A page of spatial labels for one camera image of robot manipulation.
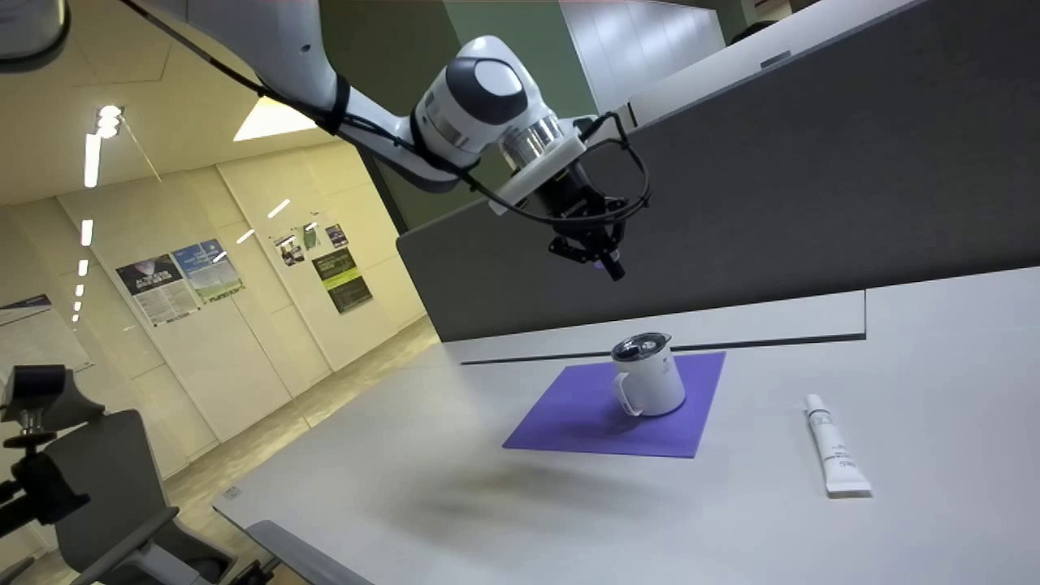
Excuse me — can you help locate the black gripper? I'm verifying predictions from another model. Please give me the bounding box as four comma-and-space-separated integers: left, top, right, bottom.
534, 158, 632, 287

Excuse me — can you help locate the purple rectangular mat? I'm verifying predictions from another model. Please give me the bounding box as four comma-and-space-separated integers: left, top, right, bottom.
501, 349, 729, 460

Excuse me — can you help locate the grey fabric desk partition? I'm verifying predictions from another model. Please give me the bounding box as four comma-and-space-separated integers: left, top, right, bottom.
397, 0, 1040, 344

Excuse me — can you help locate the white squeeze tube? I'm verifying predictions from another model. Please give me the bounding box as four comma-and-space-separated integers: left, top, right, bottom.
801, 391, 877, 500

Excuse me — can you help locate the square ceiling light panel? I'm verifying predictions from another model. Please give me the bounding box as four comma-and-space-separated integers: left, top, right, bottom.
232, 94, 334, 146

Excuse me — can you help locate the long ceiling light strip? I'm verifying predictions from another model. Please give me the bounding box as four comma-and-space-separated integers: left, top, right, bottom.
82, 102, 128, 196

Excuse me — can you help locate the grey office chair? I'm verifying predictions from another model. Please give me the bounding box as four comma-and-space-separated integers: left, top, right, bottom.
20, 406, 275, 585

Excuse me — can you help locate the white rounded housing dark rim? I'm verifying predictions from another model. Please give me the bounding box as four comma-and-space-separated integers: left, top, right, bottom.
0, 0, 75, 75

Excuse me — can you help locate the white cup with handle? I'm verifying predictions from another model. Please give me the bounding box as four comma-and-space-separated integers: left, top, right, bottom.
607, 327, 694, 423

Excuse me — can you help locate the dark green wall poster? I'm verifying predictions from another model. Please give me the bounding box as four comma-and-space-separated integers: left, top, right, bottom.
308, 248, 378, 318

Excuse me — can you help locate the small dark wall notice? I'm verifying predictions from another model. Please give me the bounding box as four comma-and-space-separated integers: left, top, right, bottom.
274, 231, 308, 272

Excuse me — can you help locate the blue wall poster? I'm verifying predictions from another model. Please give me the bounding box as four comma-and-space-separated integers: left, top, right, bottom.
174, 238, 247, 310

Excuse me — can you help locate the black and white wall poster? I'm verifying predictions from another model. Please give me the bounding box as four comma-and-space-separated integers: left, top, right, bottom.
114, 250, 206, 331

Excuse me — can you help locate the black camera stand device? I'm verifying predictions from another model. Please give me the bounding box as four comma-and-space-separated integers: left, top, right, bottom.
0, 360, 108, 539

